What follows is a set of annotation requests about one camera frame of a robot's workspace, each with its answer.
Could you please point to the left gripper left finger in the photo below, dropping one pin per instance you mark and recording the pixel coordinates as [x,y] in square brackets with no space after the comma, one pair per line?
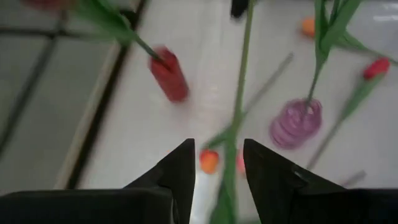
[109,207]

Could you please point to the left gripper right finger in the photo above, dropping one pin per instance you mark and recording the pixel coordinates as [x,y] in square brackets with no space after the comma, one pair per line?
[311,205]

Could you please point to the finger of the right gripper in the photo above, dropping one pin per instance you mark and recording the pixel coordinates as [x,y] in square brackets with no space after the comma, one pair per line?
[238,7]

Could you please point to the pink artificial tulip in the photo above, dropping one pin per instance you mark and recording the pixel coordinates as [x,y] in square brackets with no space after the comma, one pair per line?
[242,162]

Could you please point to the pink ribbed cylinder glass vase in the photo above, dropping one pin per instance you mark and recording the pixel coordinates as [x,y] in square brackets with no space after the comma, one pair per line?
[292,127]

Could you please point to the red ribbed glass vase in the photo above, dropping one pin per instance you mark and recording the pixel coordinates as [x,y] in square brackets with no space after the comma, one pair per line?
[169,77]

